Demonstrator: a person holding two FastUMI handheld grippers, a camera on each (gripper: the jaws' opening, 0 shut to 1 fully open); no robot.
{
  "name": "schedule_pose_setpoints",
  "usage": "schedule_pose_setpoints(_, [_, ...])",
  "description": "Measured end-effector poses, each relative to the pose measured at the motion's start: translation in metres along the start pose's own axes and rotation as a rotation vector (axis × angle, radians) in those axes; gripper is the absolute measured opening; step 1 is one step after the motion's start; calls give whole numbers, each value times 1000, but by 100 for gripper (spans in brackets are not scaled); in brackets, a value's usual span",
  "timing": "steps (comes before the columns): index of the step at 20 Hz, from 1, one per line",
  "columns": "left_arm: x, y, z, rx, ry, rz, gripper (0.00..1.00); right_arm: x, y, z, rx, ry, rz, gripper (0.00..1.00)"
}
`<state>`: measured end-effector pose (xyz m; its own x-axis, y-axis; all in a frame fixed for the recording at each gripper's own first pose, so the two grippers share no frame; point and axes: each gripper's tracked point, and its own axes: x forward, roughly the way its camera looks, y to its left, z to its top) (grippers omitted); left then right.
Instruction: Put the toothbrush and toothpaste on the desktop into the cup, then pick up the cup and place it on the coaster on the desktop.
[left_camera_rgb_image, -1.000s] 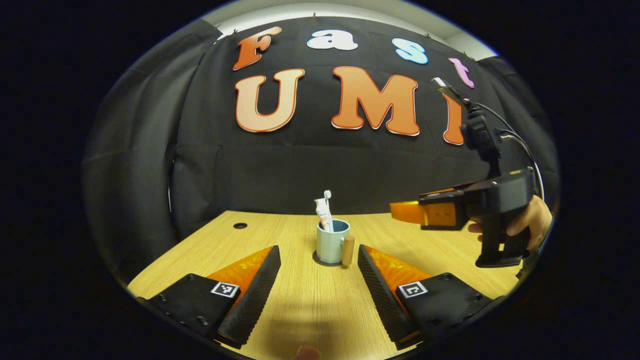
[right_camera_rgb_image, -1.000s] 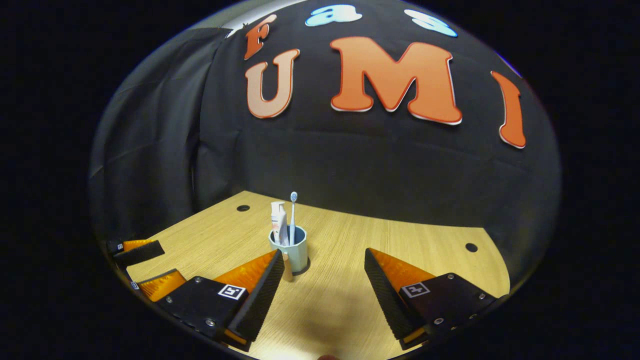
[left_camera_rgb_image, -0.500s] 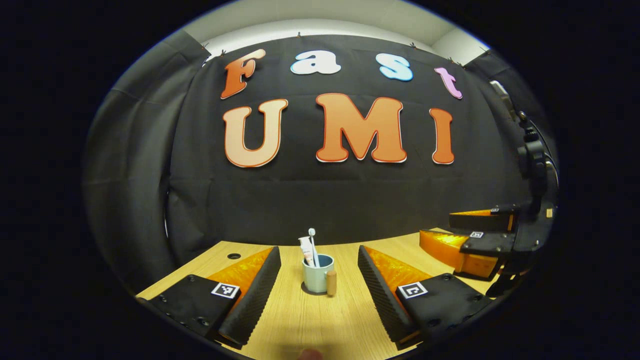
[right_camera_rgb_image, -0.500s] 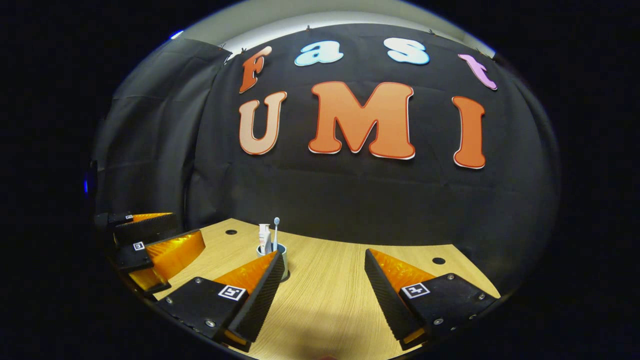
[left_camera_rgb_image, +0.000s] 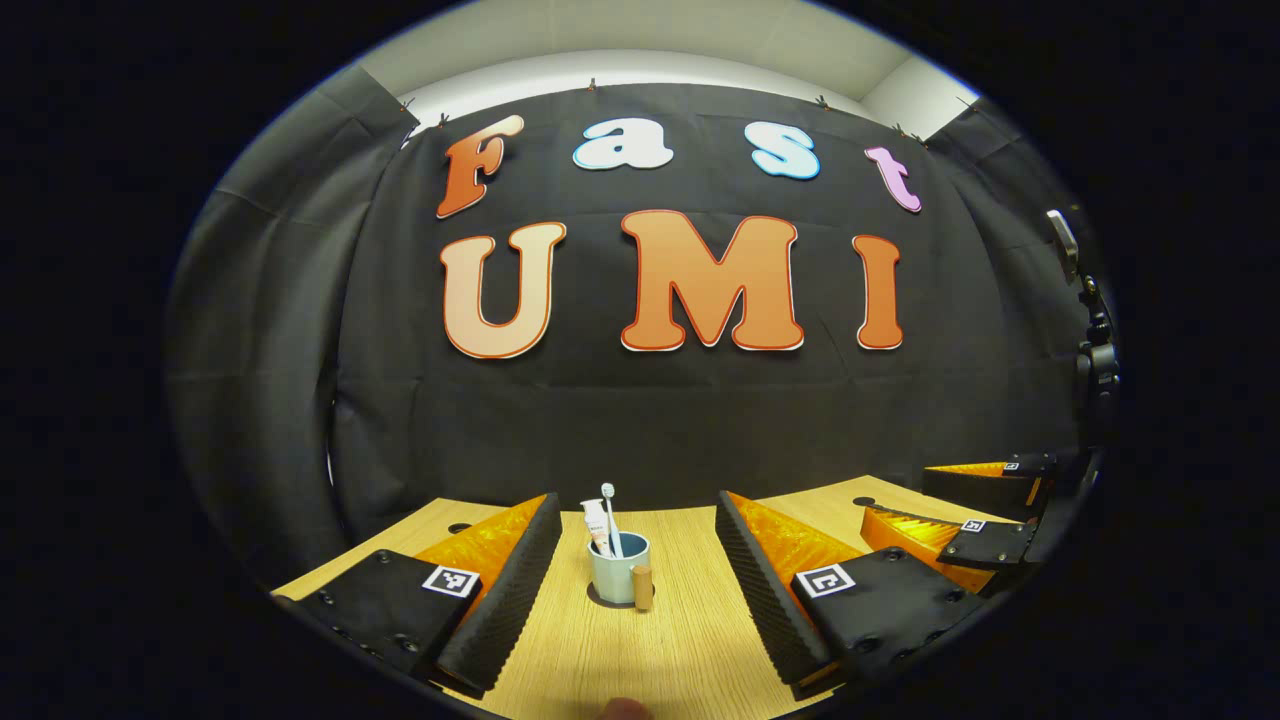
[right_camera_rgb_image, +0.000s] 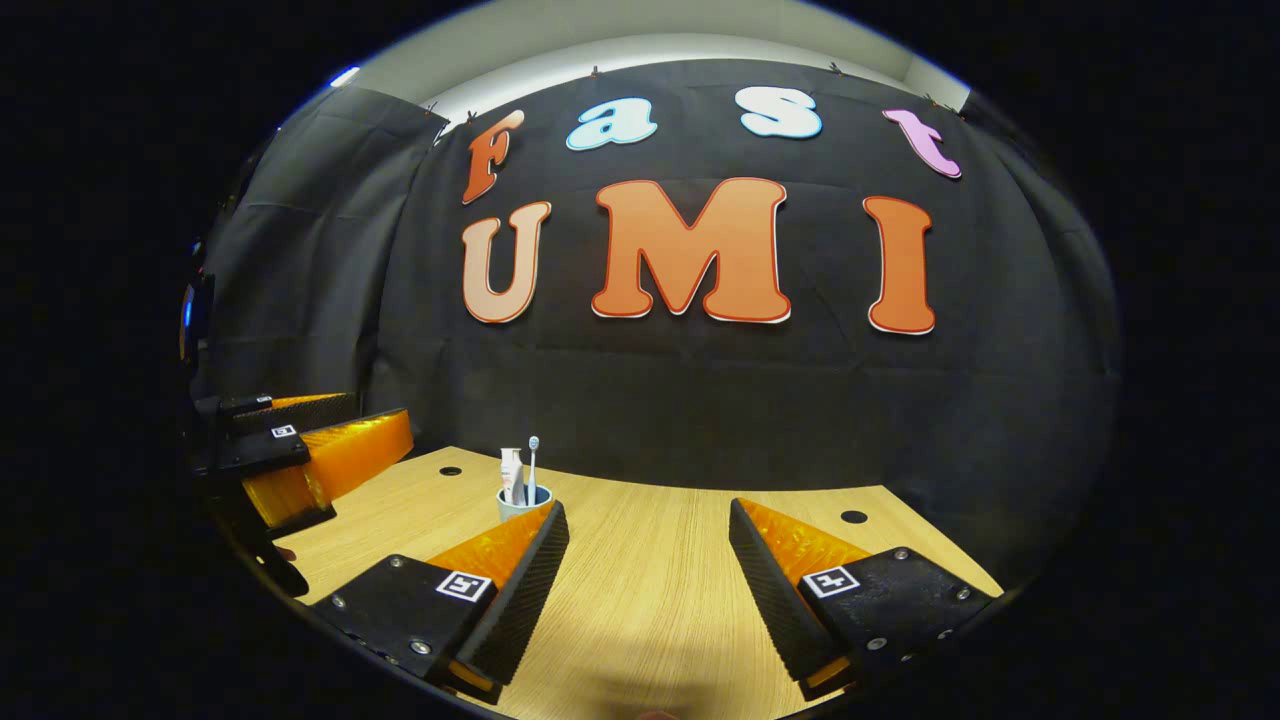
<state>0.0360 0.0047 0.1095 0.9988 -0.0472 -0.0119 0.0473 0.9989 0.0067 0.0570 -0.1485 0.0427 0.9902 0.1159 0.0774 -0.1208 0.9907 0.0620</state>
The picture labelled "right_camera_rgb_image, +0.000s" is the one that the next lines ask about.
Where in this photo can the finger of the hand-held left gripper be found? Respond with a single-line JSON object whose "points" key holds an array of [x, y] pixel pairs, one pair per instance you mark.
{"points": [[310, 410], [350, 450]]}

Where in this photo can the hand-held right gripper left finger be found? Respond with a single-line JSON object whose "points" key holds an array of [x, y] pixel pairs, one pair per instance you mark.
{"points": [[525, 600]]}

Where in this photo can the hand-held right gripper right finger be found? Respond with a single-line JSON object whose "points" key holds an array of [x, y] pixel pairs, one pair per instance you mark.
{"points": [[775, 600]]}

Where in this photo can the light blue cup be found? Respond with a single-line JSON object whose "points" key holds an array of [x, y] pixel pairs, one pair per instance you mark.
{"points": [[515, 512]]}

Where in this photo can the white toothbrush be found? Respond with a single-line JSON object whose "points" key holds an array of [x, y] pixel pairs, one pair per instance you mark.
{"points": [[533, 470]]}

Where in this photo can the white toothpaste tube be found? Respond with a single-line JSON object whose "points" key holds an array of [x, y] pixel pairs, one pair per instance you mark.
{"points": [[512, 470]]}

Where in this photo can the wooden desktop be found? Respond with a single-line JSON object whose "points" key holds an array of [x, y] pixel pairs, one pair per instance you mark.
{"points": [[650, 600]]}

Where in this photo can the black backdrop cloth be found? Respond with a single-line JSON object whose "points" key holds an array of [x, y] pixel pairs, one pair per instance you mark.
{"points": [[700, 400]]}

